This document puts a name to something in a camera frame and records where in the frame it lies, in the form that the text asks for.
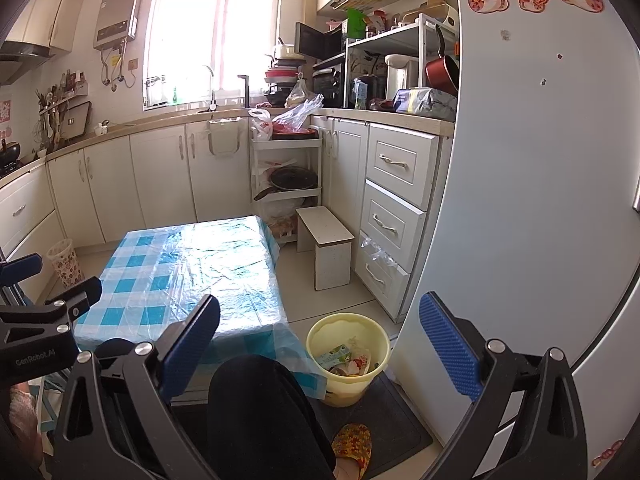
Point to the white cabinet drawer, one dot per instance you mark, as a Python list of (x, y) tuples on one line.
[(377, 285), (400, 162), (392, 225)]

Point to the white trolley shelf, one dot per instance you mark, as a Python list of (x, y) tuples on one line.
[(285, 143)]

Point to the blue checked plastic tablecloth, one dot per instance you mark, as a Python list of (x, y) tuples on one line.
[(225, 270)]

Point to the range hood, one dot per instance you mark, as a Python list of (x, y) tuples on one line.
[(20, 60)]

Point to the beige kitchen countertop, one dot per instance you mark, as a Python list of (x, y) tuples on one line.
[(150, 122)]

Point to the patterned slipper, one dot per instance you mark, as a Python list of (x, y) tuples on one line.
[(352, 442)]

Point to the white wooden stool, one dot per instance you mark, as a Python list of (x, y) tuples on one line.
[(325, 225)]

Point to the stack of pots and bowls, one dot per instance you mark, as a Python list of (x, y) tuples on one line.
[(282, 72)]

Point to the white kitchen base cabinets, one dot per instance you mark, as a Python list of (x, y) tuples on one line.
[(155, 180)]

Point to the black wok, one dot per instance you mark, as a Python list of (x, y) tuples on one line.
[(10, 152)]

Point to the white hanging bin frame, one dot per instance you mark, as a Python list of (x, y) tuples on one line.
[(225, 135)]

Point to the pale green packet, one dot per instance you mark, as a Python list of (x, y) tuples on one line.
[(334, 357)]

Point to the black faucet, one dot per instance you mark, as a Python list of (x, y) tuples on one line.
[(245, 90)]

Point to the metal baking tray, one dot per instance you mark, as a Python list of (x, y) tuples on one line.
[(77, 120)]

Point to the black toaster oven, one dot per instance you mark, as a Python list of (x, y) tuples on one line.
[(330, 80)]

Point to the wall socket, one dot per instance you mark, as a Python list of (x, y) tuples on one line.
[(133, 65)]

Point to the frying pan with lid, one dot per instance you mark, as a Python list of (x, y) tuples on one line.
[(292, 180)]

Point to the bags of food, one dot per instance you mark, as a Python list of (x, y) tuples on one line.
[(282, 222)]

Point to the clear plastic wrap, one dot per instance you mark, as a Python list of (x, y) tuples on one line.
[(380, 255)]

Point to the red white plastic bag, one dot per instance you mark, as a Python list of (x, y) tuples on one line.
[(261, 125)]

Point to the red paper wall sticker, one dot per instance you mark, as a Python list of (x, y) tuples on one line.
[(4, 117)]

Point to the white refrigerator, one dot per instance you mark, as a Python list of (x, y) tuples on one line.
[(525, 185)]

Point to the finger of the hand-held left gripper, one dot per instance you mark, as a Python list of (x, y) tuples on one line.
[(20, 267), (82, 300)]

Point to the yellow plastic bin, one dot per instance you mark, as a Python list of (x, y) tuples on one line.
[(340, 395)]

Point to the small red fridge sticker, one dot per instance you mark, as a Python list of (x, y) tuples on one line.
[(607, 455)]

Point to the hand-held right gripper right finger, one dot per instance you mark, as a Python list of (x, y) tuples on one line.
[(450, 347)]

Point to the patterned waste basket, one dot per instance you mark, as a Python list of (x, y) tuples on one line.
[(65, 262)]

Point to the dark red tray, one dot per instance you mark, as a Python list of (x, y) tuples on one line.
[(295, 133)]

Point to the red saucepan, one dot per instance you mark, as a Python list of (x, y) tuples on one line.
[(442, 72)]

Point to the person's left hand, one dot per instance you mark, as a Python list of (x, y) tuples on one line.
[(22, 415)]

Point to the green bag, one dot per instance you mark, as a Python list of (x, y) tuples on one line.
[(355, 22)]

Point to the teal white shoe rack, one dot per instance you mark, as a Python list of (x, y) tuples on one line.
[(45, 400)]

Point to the red white snack wrapper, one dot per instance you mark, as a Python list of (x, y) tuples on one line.
[(359, 365)]

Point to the wall utensil rack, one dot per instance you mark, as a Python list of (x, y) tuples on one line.
[(55, 105)]

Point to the clear plastic produce bag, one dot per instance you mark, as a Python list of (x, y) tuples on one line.
[(300, 115)]

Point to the white counter shelf rack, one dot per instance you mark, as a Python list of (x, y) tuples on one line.
[(385, 35)]

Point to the blue foil packet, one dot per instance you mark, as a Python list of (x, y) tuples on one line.
[(425, 102)]

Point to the silver faucet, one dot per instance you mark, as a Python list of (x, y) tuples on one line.
[(212, 85)]

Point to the black microwave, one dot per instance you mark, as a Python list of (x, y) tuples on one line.
[(315, 40)]

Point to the person's right leg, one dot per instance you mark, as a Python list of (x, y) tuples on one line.
[(270, 420)]

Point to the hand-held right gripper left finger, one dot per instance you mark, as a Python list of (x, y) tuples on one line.
[(192, 345)]

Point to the white thermos pot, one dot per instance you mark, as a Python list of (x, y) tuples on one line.
[(400, 77)]

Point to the dark cooking pot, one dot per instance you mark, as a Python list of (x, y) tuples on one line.
[(367, 92)]

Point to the yellowish food bag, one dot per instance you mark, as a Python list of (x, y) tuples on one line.
[(296, 92)]

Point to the silver water heater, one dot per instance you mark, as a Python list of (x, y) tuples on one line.
[(117, 15)]

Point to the kitchen window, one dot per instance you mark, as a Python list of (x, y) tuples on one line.
[(210, 35)]

